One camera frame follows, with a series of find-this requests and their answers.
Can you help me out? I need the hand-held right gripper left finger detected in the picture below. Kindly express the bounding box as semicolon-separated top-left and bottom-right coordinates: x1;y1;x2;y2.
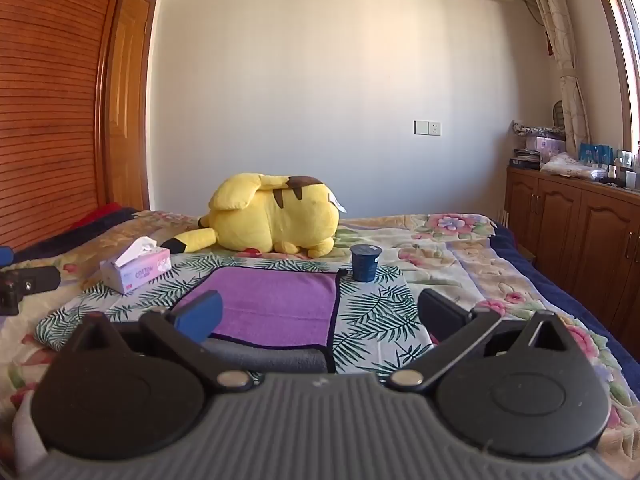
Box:
65;290;256;395

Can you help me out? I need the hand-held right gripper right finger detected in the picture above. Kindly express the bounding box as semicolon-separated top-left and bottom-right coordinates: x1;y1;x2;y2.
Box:
386;288;577;394

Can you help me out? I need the purple towel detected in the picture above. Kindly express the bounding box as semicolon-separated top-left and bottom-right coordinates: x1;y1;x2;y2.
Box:
172;266;349;352

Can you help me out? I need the leaf print cloth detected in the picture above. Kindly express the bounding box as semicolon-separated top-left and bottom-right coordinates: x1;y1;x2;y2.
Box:
35;250;437;377

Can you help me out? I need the pink tissue box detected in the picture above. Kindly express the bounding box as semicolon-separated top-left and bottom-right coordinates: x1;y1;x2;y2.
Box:
100;236;172;295

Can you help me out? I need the grey towel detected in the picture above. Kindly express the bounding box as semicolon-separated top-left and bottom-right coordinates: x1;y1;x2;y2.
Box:
202;336;335;374

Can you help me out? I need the dark blue cup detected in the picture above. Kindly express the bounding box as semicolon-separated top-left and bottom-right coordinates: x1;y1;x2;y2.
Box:
350;244;383;283

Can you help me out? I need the red cloth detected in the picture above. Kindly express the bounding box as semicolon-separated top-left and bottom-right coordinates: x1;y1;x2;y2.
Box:
70;202;125;232

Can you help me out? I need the yellow plush toy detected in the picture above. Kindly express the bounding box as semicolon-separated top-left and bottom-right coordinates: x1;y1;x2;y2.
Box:
161;172;347;260

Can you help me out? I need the wooden louvered wardrobe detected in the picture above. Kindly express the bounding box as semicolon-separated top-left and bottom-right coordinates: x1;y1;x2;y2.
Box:
0;0;135;252

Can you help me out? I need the wooden cabinet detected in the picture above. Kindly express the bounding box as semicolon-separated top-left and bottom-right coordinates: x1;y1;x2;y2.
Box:
505;166;640;357

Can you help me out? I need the stack of boxes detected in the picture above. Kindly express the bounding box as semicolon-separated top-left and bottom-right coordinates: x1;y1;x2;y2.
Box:
509;120;567;170

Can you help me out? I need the wooden door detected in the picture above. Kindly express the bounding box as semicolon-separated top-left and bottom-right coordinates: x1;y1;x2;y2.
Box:
102;0;158;212

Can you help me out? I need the floral cloth bundle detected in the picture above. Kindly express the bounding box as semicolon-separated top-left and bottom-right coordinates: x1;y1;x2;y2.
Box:
540;152;602;180

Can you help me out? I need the blue carton pack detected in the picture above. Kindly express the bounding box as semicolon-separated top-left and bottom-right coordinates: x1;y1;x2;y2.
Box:
579;143;615;166

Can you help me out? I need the patterned beige curtain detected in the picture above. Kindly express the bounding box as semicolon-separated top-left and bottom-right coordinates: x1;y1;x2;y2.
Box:
520;0;592;147

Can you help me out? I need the wooden window frame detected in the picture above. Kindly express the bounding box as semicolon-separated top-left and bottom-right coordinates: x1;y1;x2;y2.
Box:
587;0;640;162

